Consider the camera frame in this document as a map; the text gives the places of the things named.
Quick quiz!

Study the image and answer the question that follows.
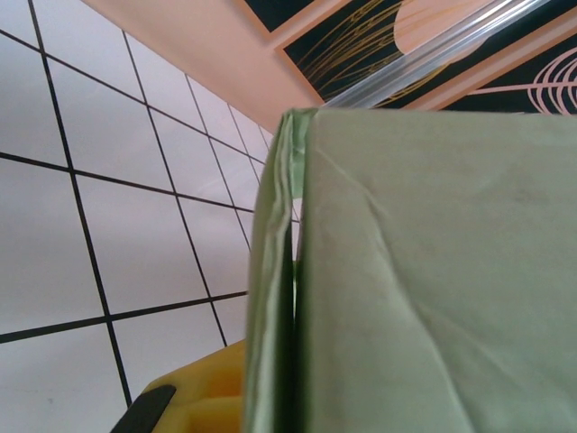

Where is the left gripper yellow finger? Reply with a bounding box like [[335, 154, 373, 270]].
[[114, 340, 248, 433]]

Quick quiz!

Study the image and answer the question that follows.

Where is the light green paper box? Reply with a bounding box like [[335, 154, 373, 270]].
[[241, 106, 577, 433]]

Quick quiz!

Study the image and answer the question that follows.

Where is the aluminium corner post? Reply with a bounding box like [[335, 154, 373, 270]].
[[335, 0, 577, 110]]

